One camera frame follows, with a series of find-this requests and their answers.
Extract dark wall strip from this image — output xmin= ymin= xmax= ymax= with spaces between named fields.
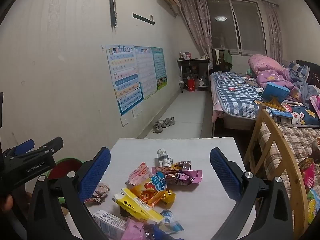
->
xmin=132 ymin=12 xmax=155 ymax=26

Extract dark metal desk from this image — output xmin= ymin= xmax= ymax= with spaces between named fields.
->
xmin=177 ymin=58 xmax=210 ymax=93

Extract brown plaid sheet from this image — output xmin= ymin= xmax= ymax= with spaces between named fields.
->
xmin=259 ymin=124 xmax=320 ymax=230

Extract dark hanging clothes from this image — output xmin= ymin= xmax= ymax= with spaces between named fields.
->
xmin=212 ymin=49 xmax=233 ymax=72

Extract blue white snack packet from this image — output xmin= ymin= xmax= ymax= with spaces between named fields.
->
xmin=160 ymin=209 xmax=184 ymax=234

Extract crumpled pink white wrapper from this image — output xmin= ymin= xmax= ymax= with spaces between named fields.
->
xmin=85 ymin=182 xmax=110 ymax=205

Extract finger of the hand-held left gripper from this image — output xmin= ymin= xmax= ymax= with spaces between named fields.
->
xmin=14 ymin=139 xmax=35 ymax=155
xmin=40 ymin=137 xmax=64 ymax=155

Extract pink patterned curtain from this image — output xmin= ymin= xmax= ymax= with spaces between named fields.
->
xmin=176 ymin=0 xmax=213 ymax=60
xmin=264 ymin=2 xmax=283 ymax=64

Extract pink quilt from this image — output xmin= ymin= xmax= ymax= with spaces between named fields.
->
xmin=248 ymin=54 xmax=304 ymax=100

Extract yellow carton box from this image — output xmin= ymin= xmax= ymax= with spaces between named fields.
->
xmin=112 ymin=187 xmax=164 ymax=223

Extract pale chart wall poster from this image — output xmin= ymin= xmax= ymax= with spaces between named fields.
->
xmin=134 ymin=46 xmax=158 ymax=100

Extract dark blue wrapper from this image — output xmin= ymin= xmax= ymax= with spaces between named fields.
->
xmin=144 ymin=224 xmax=177 ymax=240

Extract blue cartoon blanket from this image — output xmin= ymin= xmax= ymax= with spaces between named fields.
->
xmin=270 ymin=100 xmax=320 ymax=128

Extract black hanging tassel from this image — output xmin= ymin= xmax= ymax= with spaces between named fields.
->
xmin=107 ymin=0 xmax=118 ymax=32

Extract person's left hand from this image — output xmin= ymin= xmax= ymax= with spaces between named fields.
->
xmin=0 ymin=194 xmax=13 ymax=214

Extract bed with blue plaid sheet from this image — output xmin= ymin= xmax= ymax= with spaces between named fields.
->
xmin=209 ymin=71 xmax=275 ymax=130

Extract pink packet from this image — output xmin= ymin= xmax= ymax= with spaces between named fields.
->
xmin=120 ymin=217 xmax=148 ymax=240

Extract orange snack bag blue label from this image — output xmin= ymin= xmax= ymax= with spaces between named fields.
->
xmin=125 ymin=171 xmax=175 ymax=208

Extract yellow stand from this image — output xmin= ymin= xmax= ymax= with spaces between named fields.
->
xmin=255 ymin=97 xmax=287 ymax=113

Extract purple snack wrapper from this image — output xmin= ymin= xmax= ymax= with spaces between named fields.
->
xmin=162 ymin=169 xmax=203 ymax=186

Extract red bucket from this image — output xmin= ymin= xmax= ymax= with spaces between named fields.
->
xmin=184 ymin=78 xmax=196 ymax=92

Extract blue grey clothing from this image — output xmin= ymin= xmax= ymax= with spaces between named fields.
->
xmin=289 ymin=61 xmax=313 ymax=103

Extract wooden chair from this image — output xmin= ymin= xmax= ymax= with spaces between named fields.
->
xmin=244 ymin=104 xmax=309 ymax=240

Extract green yellow snack bag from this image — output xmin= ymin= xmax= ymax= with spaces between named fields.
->
xmin=306 ymin=187 xmax=320 ymax=224

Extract green wall poster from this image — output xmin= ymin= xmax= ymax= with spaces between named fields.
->
xmin=152 ymin=47 xmax=168 ymax=90

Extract red pink snack bag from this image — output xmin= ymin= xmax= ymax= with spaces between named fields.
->
xmin=299 ymin=157 xmax=316 ymax=189

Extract green bin with red inside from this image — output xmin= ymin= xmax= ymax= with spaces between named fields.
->
xmin=47 ymin=157 xmax=84 ymax=205

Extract brown shiny wrapper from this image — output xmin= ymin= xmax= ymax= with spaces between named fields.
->
xmin=172 ymin=160 xmax=192 ymax=171

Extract dark brown packet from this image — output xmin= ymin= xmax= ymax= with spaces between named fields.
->
xmin=119 ymin=206 xmax=133 ymax=218

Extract peach pink snack wrapper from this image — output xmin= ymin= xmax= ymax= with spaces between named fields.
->
xmin=128 ymin=162 xmax=153 ymax=184

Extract blue box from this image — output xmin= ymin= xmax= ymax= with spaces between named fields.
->
xmin=261 ymin=82 xmax=290 ymax=104

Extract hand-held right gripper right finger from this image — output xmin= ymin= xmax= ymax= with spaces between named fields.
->
xmin=209 ymin=147 xmax=293 ymax=240

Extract window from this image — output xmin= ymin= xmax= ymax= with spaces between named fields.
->
xmin=206 ymin=0 xmax=268 ymax=55

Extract yellow foil wrapper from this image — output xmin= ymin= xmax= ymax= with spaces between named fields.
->
xmin=160 ymin=189 xmax=175 ymax=208

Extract blue wall poster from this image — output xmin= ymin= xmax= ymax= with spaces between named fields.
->
xmin=105 ymin=44 xmax=144 ymax=116

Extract white carton box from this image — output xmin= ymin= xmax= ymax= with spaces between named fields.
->
xmin=92 ymin=209 xmax=127 ymax=238

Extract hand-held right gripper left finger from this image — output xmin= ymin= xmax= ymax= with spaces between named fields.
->
xmin=27 ymin=147 xmax=112 ymax=240

